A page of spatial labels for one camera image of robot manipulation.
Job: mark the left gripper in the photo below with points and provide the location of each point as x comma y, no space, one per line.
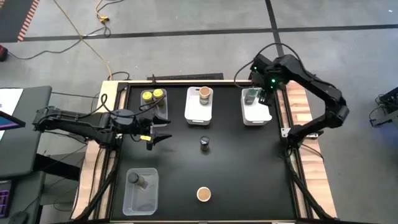
141,127

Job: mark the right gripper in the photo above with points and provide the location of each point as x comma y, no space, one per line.
265,79

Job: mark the spice jar with green lid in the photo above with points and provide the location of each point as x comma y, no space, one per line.
249,96

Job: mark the onion seasoning tin yellow lid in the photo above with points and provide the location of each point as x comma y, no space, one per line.
158,93
147,96

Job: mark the spice jar with black lid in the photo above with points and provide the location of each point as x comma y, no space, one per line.
133,178
204,140

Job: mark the furikake jar with gold lid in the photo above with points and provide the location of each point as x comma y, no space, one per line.
205,91
203,194

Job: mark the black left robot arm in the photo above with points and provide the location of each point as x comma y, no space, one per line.
77,123

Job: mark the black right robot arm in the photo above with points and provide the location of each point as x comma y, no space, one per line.
311,81

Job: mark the white plastic bin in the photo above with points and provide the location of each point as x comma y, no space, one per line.
255,115
196,112

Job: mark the clear plastic bin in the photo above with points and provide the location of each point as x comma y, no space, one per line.
161,110
141,202

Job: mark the black clamp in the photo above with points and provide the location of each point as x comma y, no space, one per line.
154,80

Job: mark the grey desk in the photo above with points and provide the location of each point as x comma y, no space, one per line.
28,146

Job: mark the black desk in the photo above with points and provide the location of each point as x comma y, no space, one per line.
25,193

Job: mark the white paper sheet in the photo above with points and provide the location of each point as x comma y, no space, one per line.
11,99

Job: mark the tablet screen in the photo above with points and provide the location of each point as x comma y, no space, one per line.
7,123

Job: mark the black computer mouse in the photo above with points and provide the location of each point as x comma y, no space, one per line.
18,218

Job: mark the backlit keyboard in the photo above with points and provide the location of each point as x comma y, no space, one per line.
3,202

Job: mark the red object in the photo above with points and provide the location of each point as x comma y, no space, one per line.
3,53

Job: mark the black mat with striped edge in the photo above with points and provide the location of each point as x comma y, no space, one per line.
12,18

